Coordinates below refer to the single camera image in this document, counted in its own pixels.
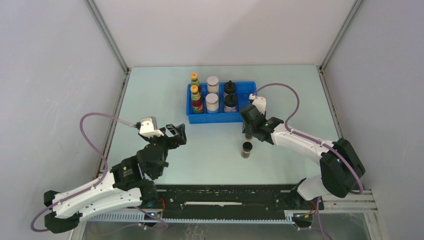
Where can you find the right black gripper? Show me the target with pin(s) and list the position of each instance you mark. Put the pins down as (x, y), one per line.
(244, 126)

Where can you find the silver lid jar front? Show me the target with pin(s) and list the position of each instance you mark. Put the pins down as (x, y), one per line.
(212, 103)

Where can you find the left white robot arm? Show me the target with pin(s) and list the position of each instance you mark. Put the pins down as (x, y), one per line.
(129, 183)

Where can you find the red sauce bottle green label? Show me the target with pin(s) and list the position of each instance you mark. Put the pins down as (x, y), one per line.
(195, 81)

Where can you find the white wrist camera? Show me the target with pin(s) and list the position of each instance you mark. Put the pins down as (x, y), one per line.
(259, 102)
(147, 127)

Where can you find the black lid jar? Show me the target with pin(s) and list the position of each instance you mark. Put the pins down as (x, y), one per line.
(230, 103)
(229, 87)

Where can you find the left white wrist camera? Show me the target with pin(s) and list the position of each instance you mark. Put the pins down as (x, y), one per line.
(147, 127)

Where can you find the blue plastic bin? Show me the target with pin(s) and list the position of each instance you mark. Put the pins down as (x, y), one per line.
(243, 90)

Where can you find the red sauce bottle yellow cap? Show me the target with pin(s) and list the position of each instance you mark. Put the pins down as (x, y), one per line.
(196, 100)

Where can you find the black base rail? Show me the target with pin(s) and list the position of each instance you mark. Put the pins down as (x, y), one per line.
(237, 201)

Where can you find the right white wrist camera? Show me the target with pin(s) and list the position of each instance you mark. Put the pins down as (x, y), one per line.
(259, 102)

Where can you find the small dark bottle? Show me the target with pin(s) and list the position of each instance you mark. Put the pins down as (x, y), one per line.
(248, 136)
(246, 149)

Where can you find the silver lid jar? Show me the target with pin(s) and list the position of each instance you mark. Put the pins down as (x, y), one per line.
(212, 103)
(213, 84)

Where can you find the black lid jar front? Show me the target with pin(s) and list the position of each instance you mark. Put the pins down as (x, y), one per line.
(230, 103)

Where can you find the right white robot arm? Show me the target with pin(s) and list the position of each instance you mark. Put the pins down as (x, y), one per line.
(340, 167)

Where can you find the white slotted cable duct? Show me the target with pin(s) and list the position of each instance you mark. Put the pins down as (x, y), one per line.
(138, 217)

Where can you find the small dark bottle front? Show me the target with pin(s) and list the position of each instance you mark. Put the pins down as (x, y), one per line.
(246, 149)

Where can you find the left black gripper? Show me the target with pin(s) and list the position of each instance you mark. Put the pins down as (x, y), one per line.
(180, 137)

